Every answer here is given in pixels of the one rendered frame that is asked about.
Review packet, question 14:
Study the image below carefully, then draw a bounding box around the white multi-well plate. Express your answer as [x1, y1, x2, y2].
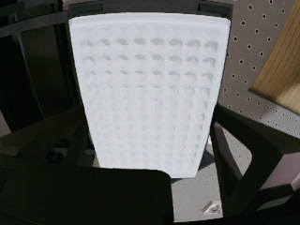
[68, 12, 231, 178]

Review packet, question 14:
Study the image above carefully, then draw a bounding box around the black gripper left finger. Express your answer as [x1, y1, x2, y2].
[0, 103, 89, 166]

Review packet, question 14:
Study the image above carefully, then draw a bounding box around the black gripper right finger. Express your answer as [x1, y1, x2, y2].
[209, 104, 300, 217]

